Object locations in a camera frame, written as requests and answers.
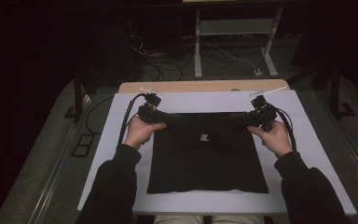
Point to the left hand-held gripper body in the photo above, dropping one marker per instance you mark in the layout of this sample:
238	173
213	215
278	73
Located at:
149	110

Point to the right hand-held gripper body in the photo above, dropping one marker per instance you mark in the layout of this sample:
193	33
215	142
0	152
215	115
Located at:
264	112

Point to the black tank top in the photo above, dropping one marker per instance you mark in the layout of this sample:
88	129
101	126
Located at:
205	161

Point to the person's left hand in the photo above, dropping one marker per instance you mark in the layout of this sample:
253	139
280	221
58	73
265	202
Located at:
140	133

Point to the person's right hand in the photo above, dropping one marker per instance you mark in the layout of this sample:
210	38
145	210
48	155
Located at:
275	140

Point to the white board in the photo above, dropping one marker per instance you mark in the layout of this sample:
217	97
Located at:
304	130

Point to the black metal stand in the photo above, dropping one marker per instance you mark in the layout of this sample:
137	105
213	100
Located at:
78	93
335	90

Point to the person's right leg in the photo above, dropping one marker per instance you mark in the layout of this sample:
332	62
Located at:
237	220

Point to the person's leg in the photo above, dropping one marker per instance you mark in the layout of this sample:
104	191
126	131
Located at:
178	220
237	220

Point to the person's left leg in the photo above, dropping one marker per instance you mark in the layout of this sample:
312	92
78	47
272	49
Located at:
178	220

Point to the white metal desk frame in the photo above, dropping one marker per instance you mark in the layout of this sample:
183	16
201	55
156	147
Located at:
230	27

